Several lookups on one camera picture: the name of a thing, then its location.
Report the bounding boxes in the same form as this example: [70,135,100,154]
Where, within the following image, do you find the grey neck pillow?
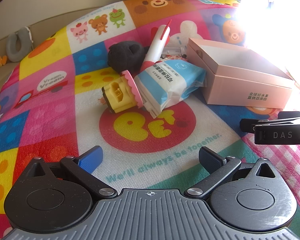
[6,27,33,62]

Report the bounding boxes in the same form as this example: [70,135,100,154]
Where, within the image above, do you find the pink yellow round toy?
[101,69,143,114]

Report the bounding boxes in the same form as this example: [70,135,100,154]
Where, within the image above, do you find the white red rocket toy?
[139,19,171,74]

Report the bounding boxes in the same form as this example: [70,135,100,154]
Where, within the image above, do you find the pink cardboard box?
[186,38,293,105]

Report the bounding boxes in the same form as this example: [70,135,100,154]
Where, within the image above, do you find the colourful printed play mat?
[0,0,300,240]

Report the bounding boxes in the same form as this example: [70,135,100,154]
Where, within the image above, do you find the black plush toy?
[107,40,147,73]

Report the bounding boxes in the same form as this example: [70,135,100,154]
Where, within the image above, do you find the small white toy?
[162,45,189,61]

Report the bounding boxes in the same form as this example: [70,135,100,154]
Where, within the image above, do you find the blue white tissue packet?
[134,57,207,119]

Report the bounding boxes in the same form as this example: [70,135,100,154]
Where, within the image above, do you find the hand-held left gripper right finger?
[186,146,278,201]

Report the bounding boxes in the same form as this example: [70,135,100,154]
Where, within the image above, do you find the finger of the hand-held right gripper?
[239,117,300,132]
[277,110,300,119]

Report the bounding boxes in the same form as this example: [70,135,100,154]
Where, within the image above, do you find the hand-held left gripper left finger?
[25,145,118,198]

